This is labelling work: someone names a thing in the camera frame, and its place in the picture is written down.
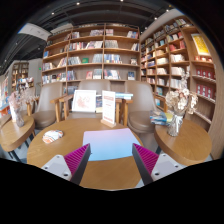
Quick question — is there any white sign on wooden stand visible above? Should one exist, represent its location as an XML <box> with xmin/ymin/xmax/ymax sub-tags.
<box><xmin>101</xmin><ymin>90</ymin><xmax>116</xmax><ymax>128</ymax></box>

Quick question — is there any round wooden side table left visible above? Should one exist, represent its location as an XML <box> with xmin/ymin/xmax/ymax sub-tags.
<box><xmin>0</xmin><ymin>115</ymin><xmax>35</xmax><ymax>152</ymax></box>

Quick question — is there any beige armchair right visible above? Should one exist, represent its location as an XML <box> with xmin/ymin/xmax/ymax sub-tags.
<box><xmin>123</xmin><ymin>80</ymin><xmax>161</xmax><ymax>135</ymax></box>

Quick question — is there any white framed picture card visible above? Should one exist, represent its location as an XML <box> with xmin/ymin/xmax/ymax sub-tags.
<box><xmin>72</xmin><ymin>90</ymin><xmax>96</xmax><ymax>112</ymax></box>

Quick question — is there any wooden bookshelf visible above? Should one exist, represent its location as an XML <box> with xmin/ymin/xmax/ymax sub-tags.
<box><xmin>140</xmin><ymin>9</ymin><xmax>224</xmax><ymax>159</ymax></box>
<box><xmin>12</xmin><ymin>62</ymin><xmax>29</xmax><ymax>91</ymax></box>
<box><xmin>42</xmin><ymin>23</ymin><xmax>140</xmax><ymax>92</ymax></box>

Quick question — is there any beige armchair left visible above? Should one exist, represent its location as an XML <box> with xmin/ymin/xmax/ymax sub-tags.
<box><xmin>32</xmin><ymin>82</ymin><xmax>63</xmax><ymax>130</ymax></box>

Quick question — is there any wooden bookshelf right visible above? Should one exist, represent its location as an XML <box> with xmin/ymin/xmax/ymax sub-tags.
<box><xmin>140</xmin><ymin>9</ymin><xmax>224</xmax><ymax>159</ymax></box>

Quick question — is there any round wooden side table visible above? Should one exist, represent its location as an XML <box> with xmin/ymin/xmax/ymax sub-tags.
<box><xmin>154</xmin><ymin>119</ymin><xmax>212</xmax><ymax>166</ymax></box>
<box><xmin>0</xmin><ymin>115</ymin><xmax>35</xmax><ymax>152</ymax></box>

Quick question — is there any round wooden side table right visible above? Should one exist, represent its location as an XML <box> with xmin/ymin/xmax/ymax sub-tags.
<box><xmin>154</xmin><ymin>119</ymin><xmax>212</xmax><ymax>166</ymax></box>

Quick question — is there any glass vase with dried flowers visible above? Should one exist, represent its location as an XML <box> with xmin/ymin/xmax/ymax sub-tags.
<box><xmin>165</xmin><ymin>88</ymin><xmax>198</xmax><ymax>137</ymax></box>

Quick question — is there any far left wooden bookshelf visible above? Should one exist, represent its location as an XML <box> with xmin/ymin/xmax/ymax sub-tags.
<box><xmin>12</xmin><ymin>62</ymin><xmax>29</xmax><ymax>91</ymax></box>

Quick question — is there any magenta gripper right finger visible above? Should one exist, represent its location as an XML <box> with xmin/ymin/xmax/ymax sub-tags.
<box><xmin>131</xmin><ymin>142</ymin><xmax>186</xmax><ymax>186</ymax></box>

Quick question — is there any left vase with dried flowers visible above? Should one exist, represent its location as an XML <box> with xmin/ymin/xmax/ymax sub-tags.
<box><xmin>8</xmin><ymin>89</ymin><xmax>35</xmax><ymax>128</ymax></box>

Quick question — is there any yellow framed poster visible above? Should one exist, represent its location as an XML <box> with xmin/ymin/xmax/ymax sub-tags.
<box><xmin>192</xmin><ymin>33</ymin><xmax>210</xmax><ymax>56</ymax></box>

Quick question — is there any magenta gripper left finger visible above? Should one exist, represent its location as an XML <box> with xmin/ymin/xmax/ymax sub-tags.
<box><xmin>41</xmin><ymin>143</ymin><xmax>92</xmax><ymax>186</ymax></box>

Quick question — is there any wooden bookshelf centre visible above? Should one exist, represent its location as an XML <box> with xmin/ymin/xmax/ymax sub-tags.
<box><xmin>42</xmin><ymin>23</ymin><xmax>140</xmax><ymax>92</ymax></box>

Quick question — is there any stack of books on chair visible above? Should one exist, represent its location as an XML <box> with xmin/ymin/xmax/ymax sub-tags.
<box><xmin>150</xmin><ymin>111</ymin><xmax>173</xmax><ymax>126</ymax></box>

